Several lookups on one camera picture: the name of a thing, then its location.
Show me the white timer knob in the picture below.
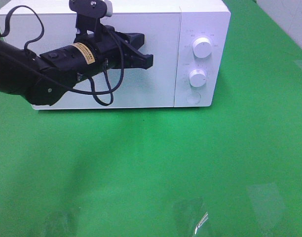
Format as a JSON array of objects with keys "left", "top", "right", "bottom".
[{"left": 189, "top": 69, "right": 207, "bottom": 87}]

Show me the white microwave door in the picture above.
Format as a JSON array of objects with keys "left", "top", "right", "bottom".
[{"left": 5, "top": 8, "right": 180, "bottom": 108}]

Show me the white upper power knob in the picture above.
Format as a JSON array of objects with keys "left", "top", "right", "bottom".
[{"left": 192, "top": 37, "right": 212, "bottom": 58}]

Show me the white microwave oven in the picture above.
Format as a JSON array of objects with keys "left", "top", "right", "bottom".
[{"left": 0, "top": 0, "right": 231, "bottom": 110}]

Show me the round white door button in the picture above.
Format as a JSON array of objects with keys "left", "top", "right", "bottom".
[{"left": 186, "top": 92, "right": 201, "bottom": 105}]

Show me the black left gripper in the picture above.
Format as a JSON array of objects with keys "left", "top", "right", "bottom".
[{"left": 95, "top": 25, "right": 153, "bottom": 70}]

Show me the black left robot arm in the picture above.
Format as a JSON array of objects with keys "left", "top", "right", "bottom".
[{"left": 0, "top": 26, "right": 153, "bottom": 106}]

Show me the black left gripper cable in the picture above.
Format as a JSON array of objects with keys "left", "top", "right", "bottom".
[{"left": 0, "top": 5, "right": 125, "bottom": 107}]

